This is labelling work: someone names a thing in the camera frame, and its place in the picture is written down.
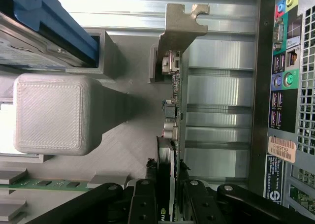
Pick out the green RAM stick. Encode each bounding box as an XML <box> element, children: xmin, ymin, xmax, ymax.
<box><xmin>0</xmin><ymin>179</ymin><xmax>93</xmax><ymax>192</ymax></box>

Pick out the grey printed parts rack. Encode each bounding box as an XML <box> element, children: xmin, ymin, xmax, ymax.
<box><xmin>0</xmin><ymin>29</ymin><xmax>178</xmax><ymax>224</ymax></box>

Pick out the open black PC case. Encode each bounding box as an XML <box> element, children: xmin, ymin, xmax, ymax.
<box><xmin>252</xmin><ymin>0</ymin><xmax>315</xmax><ymax>224</ymax></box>

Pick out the hard disk with blue label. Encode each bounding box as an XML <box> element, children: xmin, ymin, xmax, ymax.
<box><xmin>0</xmin><ymin>11</ymin><xmax>82</xmax><ymax>71</ymax></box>

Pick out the blue plastic disk caddy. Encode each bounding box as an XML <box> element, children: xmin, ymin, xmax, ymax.
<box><xmin>6</xmin><ymin>0</ymin><xmax>100</xmax><ymax>68</ymax></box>

